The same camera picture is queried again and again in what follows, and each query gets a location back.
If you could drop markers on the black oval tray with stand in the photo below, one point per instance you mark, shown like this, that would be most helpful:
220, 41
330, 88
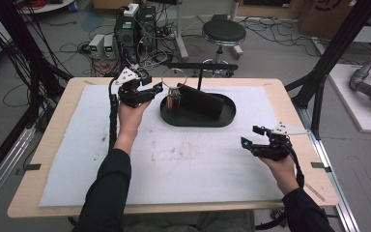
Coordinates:
186, 121

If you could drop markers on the person's legs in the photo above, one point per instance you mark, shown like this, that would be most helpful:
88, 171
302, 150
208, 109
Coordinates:
186, 224

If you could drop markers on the person's right hand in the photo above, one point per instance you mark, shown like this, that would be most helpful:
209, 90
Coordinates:
281, 174

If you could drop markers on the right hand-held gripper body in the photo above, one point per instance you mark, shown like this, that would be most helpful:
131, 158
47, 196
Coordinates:
275, 148

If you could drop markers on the black frame post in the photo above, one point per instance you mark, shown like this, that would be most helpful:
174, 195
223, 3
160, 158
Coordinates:
338, 45

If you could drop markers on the cardboard box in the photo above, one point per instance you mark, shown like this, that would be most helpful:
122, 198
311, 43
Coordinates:
319, 19

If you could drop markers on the aluminium rail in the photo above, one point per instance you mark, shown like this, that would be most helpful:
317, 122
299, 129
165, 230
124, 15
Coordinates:
346, 212
0, 174

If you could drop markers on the wooden table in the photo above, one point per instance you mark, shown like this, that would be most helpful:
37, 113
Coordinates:
58, 129

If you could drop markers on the black computer tower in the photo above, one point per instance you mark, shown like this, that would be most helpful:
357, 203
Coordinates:
147, 25
126, 35

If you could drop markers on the white power supply unit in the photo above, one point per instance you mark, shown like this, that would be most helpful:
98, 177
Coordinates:
96, 45
109, 46

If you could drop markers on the black wallet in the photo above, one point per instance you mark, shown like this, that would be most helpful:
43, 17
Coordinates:
199, 101

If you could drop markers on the white platform board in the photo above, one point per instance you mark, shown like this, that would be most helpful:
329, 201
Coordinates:
360, 112

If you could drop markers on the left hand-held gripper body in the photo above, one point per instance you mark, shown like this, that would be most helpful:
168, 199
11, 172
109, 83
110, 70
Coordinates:
130, 93

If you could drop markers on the white foam mat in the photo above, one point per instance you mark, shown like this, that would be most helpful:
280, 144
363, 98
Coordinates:
190, 180

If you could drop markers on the person's left hand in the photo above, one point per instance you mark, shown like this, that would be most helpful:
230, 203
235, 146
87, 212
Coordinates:
132, 124

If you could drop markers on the white power strip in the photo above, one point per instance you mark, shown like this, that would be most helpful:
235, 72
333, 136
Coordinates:
131, 9

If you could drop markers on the white desk leg frame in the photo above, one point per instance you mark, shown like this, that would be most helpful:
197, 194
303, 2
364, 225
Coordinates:
181, 32

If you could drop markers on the black tape strip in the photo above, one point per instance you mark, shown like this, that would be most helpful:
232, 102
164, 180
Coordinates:
32, 167
320, 166

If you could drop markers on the black round stool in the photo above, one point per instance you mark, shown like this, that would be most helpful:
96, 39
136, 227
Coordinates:
223, 32

